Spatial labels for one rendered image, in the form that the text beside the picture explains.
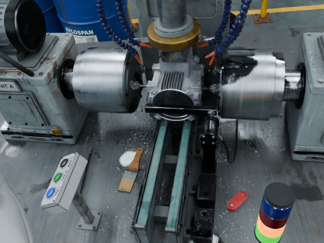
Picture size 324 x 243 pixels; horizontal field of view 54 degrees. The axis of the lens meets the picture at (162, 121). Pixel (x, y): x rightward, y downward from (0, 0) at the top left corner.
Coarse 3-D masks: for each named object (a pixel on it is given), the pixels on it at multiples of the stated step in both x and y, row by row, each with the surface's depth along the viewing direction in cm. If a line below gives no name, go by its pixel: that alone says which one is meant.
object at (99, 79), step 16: (96, 48) 119; (112, 48) 118; (80, 64) 115; (96, 64) 112; (112, 64) 111; (128, 64) 112; (80, 80) 113; (96, 80) 112; (112, 80) 111; (128, 80) 114; (80, 96) 117; (96, 96) 114; (112, 96) 113; (128, 96) 115; (112, 112) 122; (128, 112) 119
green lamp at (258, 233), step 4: (256, 224) 76; (256, 228) 76; (256, 232) 77; (260, 232) 74; (256, 236) 77; (260, 236) 75; (264, 236) 74; (280, 236) 74; (260, 240) 76; (264, 240) 75; (268, 240) 74; (272, 240) 74; (276, 240) 74
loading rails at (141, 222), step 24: (168, 144) 126; (192, 144) 117; (168, 168) 121; (144, 192) 102; (192, 192) 112; (144, 216) 97; (168, 216) 96; (144, 240) 100; (168, 240) 97; (192, 240) 101
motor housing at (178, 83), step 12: (156, 72) 120; (192, 72) 117; (168, 84) 108; (180, 84) 109; (156, 96) 120; (168, 96) 127; (180, 96) 128; (192, 96) 110; (168, 120) 121; (180, 120) 119
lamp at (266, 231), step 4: (260, 220) 71; (260, 224) 72; (260, 228) 73; (264, 228) 72; (268, 228) 70; (264, 232) 73; (268, 232) 72; (272, 232) 71; (276, 232) 71; (280, 232) 72; (268, 236) 73; (272, 236) 72; (276, 236) 73
